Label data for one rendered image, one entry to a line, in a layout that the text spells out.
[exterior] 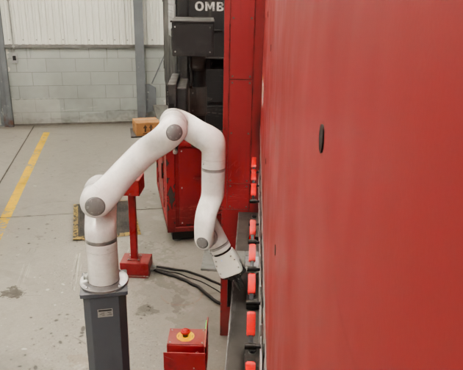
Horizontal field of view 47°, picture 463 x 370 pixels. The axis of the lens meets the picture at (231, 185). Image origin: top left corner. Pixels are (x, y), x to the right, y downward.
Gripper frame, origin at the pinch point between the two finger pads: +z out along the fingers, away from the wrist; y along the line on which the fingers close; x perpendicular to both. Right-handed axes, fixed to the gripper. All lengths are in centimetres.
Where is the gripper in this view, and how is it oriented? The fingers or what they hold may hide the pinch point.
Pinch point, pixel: (239, 283)
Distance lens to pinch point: 217.8
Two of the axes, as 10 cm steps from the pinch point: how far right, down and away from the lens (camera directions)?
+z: 4.5, 8.8, 1.6
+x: 2.5, -2.9, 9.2
